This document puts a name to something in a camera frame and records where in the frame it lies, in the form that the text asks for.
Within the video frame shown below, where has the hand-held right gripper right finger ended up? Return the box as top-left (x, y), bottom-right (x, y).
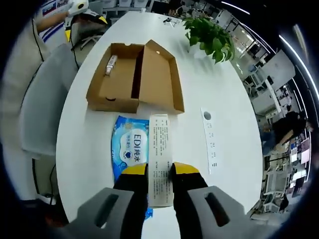
top-left (170, 162), bottom-right (277, 239)

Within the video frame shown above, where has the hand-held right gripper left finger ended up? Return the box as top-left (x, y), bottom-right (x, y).
top-left (56, 163), bottom-right (150, 239)

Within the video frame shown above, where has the blue wet wipes pack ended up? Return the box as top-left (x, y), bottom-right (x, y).
top-left (110, 115), bottom-right (153, 220)

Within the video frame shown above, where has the white paper leaflet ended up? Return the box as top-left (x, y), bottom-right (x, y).
top-left (148, 114), bottom-right (174, 209)

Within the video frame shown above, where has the brown cardboard shoe box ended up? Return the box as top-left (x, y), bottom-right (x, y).
top-left (85, 39), bottom-right (185, 116)

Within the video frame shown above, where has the blue white carton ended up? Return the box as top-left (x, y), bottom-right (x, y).
top-left (39, 0), bottom-right (70, 42)

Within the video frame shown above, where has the white tube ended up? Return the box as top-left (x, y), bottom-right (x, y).
top-left (104, 55), bottom-right (119, 77)

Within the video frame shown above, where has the white table power strip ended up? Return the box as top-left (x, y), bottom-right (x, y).
top-left (200, 107), bottom-right (220, 175)

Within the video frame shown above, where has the person's beige shirt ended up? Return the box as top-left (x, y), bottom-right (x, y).
top-left (0, 18), bottom-right (52, 160)

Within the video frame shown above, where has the potted green plant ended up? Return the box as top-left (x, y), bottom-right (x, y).
top-left (182, 16), bottom-right (236, 65)

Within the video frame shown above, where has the black cable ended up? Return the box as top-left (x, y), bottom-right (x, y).
top-left (70, 23), bottom-right (81, 70)

